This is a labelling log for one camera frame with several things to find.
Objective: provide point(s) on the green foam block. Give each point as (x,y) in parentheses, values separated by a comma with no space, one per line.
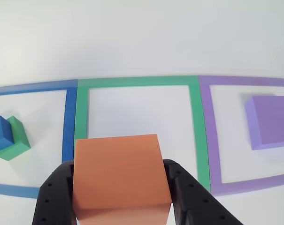
(17,140)

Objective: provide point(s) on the orange foam block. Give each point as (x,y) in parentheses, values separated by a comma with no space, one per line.
(120,173)

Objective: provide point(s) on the small blue cube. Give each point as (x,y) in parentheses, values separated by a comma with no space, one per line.
(1,132)

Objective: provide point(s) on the purple foam block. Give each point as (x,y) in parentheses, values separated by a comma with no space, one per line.
(270,122)

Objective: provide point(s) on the purple square frame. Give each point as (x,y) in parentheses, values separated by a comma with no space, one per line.
(212,140)

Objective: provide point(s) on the green square frame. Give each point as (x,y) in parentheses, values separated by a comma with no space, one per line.
(199,131)

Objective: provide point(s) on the blue square frame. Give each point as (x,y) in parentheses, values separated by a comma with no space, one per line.
(67,126)

